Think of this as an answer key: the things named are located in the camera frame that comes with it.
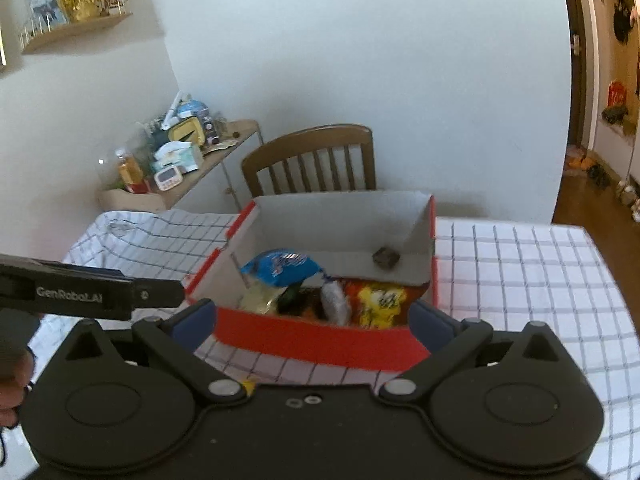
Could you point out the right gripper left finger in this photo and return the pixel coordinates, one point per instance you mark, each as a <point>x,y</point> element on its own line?
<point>170,345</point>

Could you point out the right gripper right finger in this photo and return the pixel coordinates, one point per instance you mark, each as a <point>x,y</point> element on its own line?
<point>452,344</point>

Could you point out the red chips bag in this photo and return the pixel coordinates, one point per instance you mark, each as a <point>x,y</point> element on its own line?
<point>380,305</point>

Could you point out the yellow candy bag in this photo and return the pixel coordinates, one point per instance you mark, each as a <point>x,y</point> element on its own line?
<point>249,386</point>

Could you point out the pale cream snack packet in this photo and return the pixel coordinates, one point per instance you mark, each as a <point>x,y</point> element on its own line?
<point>261,299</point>

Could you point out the small dark candy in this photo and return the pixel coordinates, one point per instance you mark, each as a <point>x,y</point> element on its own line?
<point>386,258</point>

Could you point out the blue snack packet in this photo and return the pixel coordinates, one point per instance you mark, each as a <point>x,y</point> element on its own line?
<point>281,268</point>

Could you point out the white and navy snack packet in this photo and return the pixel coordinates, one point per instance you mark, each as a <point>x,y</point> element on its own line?
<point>335,304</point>

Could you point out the green snack packet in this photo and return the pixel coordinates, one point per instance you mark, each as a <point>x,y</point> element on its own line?
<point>294,300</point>

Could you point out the person's left hand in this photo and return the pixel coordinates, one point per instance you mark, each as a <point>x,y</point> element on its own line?
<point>13,390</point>

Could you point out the white checkered tablecloth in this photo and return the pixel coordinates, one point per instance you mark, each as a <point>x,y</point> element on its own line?
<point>508,274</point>

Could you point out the orange drink bottle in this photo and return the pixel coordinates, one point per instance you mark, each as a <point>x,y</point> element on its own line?
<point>131,172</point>

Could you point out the white digital timer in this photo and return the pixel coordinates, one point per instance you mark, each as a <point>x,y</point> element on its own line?
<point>167,178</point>

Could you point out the white side cabinet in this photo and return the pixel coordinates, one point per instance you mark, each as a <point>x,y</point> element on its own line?
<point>218,186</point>

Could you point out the tissue box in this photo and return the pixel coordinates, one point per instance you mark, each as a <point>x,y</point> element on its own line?
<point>186,156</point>

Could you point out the brown wooden chair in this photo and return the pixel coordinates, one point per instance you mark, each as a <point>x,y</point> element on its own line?
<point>329,158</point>

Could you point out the yellow box on cabinet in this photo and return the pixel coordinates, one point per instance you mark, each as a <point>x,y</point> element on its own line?
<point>188,130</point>

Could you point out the small photo on shelf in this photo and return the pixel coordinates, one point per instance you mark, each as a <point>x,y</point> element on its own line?
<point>47,10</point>

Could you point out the wooden wall shelf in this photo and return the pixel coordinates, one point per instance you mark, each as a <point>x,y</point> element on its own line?
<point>39,32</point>

